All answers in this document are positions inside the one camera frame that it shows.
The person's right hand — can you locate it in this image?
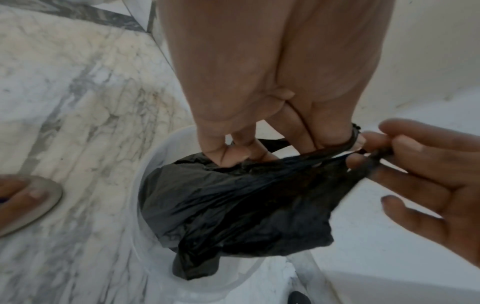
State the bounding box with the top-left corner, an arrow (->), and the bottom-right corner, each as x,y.
345,118 -> 480,269

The person's left hand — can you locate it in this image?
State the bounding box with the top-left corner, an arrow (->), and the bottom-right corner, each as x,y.
157,0 -> 397,168

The white translucent bucket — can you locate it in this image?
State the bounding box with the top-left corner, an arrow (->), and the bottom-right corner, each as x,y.
129,124 -> 324,304

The black plastic bag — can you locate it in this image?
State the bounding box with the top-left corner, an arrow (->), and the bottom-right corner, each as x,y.
137,123 -> 395,281

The black power adapter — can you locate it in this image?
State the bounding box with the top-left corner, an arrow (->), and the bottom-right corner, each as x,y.
286,290 -> 313,304

